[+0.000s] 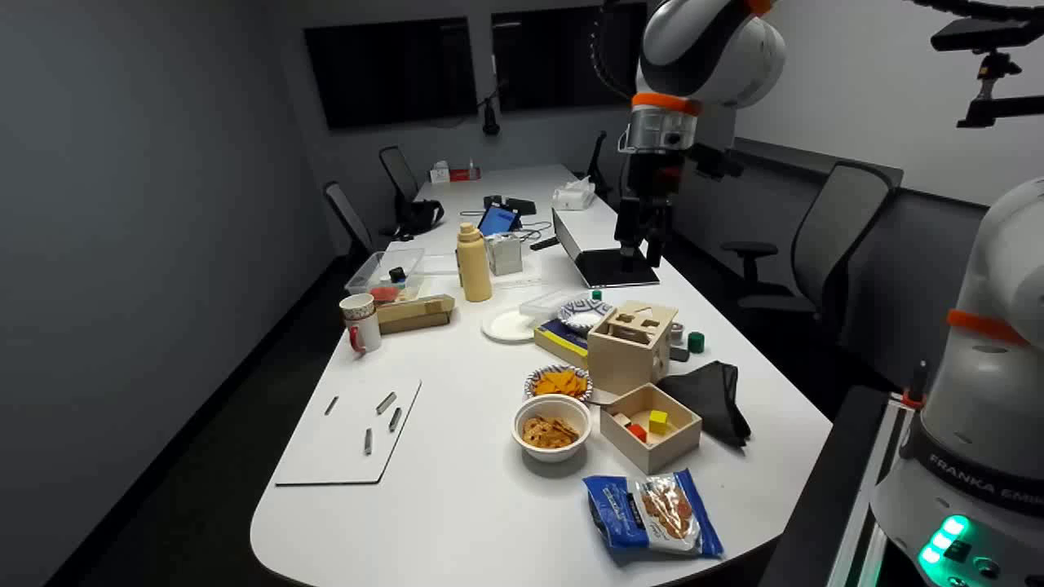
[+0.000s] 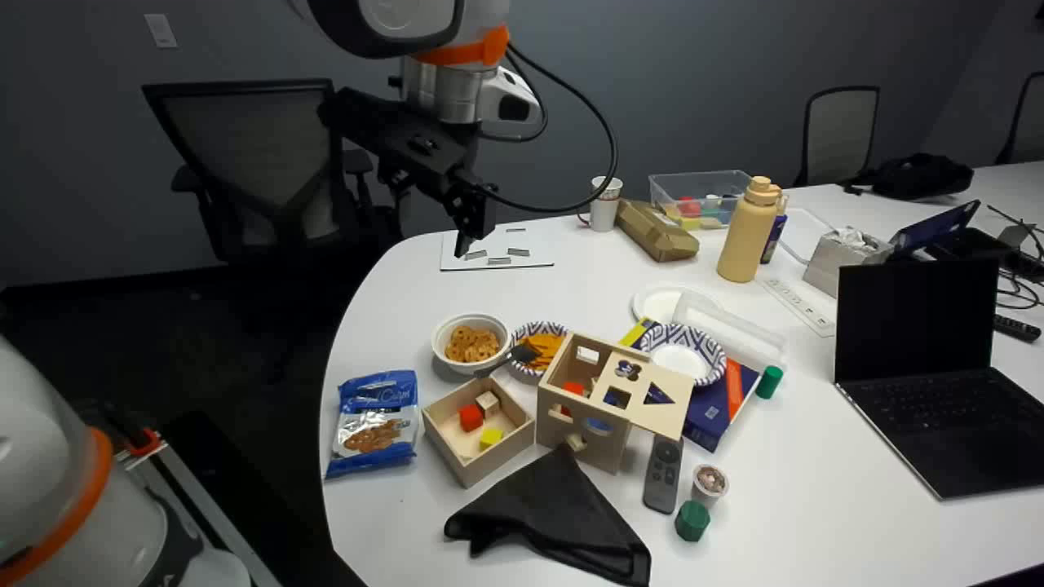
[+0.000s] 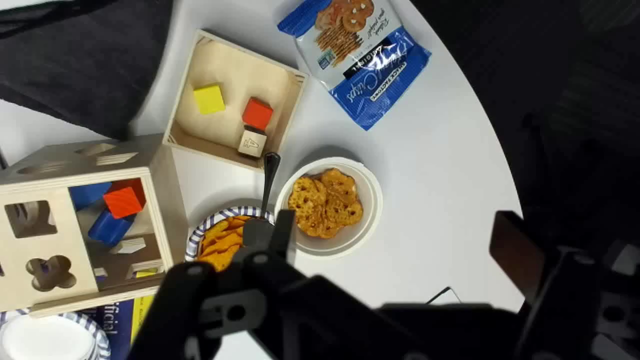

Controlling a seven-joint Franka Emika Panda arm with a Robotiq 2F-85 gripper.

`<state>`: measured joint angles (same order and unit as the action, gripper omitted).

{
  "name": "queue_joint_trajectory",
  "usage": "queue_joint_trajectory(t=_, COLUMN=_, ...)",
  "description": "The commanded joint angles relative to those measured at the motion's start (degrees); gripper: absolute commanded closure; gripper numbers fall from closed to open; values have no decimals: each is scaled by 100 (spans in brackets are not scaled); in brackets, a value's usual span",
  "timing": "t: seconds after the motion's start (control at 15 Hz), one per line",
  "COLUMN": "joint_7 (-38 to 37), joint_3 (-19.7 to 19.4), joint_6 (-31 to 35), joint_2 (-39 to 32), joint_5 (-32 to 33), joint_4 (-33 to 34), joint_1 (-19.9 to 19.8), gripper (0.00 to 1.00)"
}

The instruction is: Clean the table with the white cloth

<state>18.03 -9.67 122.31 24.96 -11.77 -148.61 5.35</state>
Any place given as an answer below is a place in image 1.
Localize white flat board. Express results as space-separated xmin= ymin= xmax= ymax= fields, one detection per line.
xmin=273 ymin=373 xmax=426 ymax=489

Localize blue patterned bowl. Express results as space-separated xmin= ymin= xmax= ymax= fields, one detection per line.
xmin=556 ymin=296 xmax=618 ymax=336

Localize brown rectangular box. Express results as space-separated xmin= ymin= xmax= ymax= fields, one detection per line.
xmin=371 ymin=295 xmax=461 ymax=336

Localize wide black wall screen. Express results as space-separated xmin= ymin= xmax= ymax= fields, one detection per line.
xmin=490 ymin=0 xmax=654 ymax=113
xmin=299 ymin=12 xmax=481 ymax=133

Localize tan squeeze bottle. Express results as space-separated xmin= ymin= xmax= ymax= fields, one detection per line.
xmin=455 ymin=217 xmax=497 ymax=308

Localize white bowl of pretzels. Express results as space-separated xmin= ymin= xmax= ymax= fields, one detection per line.
xmin=510 ymin=392 xmax=595 ymax=467

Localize black mesh office chair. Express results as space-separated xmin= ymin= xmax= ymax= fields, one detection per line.
xmin=320 ymin=175 xmax=379 ymax=261
xmin=581 ymin=127 xmax=614 ymax=206
xmin=374 ymin=142 xmax=426 ymax=211

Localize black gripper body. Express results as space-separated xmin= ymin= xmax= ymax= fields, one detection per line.
xmin=614 ymin=146 xmax=686 ymax=252

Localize grey armrest office chair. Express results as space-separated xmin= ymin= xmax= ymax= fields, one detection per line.
xmin=722 ymin=159 xmax=898 ymax=334

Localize red and white box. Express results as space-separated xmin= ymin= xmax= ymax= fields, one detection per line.
xmin=426 ymin=156 xmax=483 ymax=185

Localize metal robot stand rail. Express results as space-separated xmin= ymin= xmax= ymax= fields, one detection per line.
xmin=822 ymin=357 xmax=933 ymax=587

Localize open wooden tray box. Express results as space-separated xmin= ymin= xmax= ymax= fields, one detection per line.
xmin=596 ymin=378 xmax=706 ymax=476

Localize clear plastic bin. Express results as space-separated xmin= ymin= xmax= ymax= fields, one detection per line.
xmin=344 ymin=242 xmax=426 ymax=300

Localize bowl of orange snacks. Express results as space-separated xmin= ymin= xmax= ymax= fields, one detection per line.
xmin=526 ymin=363 xmax=595 ymax=405

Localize white round plate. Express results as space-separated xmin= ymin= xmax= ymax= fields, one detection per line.
xmin=475 ymin=308 xmax=543 ymax=347

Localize white plastic bag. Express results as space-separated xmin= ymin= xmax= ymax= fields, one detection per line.
xmin=547 ymin=175 xmax=600 ymax=216

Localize black open laptop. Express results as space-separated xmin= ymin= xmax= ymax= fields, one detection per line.
xmin=547 ymin=203 xmax=661 ymax=291

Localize black hanging webcam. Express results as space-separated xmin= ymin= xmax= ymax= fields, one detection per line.
xmin=481 ymin=48 xmax=505 ymax=139

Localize wooden shape sorter box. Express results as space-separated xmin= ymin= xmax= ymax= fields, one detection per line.
xmin=583 ymin=300 xmax=681 ymax=398

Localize black cloth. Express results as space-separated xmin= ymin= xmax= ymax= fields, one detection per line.
xmin=657 ymin=358 xmax=755 ymax=453

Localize white square container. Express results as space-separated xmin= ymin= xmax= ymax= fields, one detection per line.
xmin=483 ymin=231 xmax=527 ymax=278

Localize white cup with red print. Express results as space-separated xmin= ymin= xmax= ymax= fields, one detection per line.
xmin=335 ymin=291 xmax=384 ymax=358

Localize blue pretzel snack bag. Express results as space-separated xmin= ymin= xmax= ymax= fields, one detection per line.
xmin=581 ymin=467 xmax=727 ymax=568

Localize black camera on stand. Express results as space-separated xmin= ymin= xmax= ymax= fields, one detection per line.
xmin=911 ymin=0 xmax=1044 ymax=129

